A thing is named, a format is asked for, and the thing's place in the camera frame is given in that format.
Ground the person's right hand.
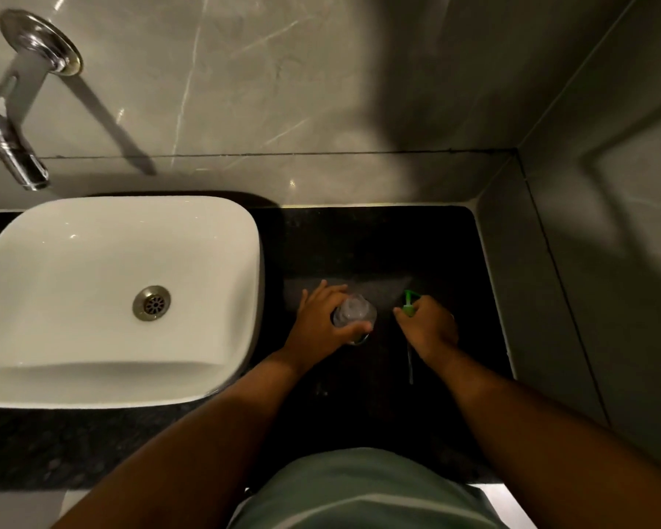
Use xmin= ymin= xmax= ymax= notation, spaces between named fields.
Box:
xmin=393 ymin=295 xmax=459 ymax=371

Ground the person's left hand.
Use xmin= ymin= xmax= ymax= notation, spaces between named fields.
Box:
xmin=279 ymin=280 xmax=375 ymax=376

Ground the green pump dispenser with tube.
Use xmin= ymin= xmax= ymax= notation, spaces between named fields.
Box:
xmin=401 ymin=290 xmax=423 ymax=386

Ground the clear plastic bottle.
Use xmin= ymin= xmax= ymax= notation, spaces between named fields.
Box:
xmin=331 ymin=294 xmax=378 ymax=346

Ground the person's left forearm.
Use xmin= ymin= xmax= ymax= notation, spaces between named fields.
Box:
xmin=52 ymin=349 xmax=305 ymax=529

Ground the person's right forearm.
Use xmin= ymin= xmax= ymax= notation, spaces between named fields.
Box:
xmin=433 ymin=347 xmax=661 ymax=529

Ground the person's grey-green shirt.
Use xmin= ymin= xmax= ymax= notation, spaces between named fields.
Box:
xmin=228 ymin=447 xmax=509 ymax=529

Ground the chrome basin drain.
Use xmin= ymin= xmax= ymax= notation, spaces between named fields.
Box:
xmin=132 ymin=285 xmax=172 ymax=322

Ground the white ceramic wash basin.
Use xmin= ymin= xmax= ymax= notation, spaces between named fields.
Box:
xmin=0 ymin=196 xmax=264 ymax=410

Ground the chrome wall faucet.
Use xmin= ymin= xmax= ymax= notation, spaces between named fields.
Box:
xmin=0 ymin=9 xmax=83 ymax=191

